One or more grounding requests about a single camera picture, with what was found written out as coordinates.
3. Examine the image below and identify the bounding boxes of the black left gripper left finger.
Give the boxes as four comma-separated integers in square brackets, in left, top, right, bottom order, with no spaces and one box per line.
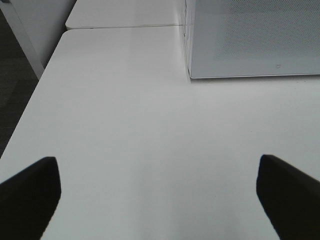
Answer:
[0,156,62,240]

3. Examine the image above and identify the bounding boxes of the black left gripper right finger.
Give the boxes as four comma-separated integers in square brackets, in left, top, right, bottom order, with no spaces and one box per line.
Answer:
[256,154,320,240]

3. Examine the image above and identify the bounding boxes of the white microwave door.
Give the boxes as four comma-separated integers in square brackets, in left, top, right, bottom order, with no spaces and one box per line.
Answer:
[186,0,320,79]

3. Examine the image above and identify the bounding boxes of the white back table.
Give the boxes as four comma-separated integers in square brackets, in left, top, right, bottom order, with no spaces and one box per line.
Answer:
[65,0,185,30]

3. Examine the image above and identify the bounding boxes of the white microwave oven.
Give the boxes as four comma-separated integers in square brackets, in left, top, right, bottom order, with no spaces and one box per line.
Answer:
[181,0,195,78]

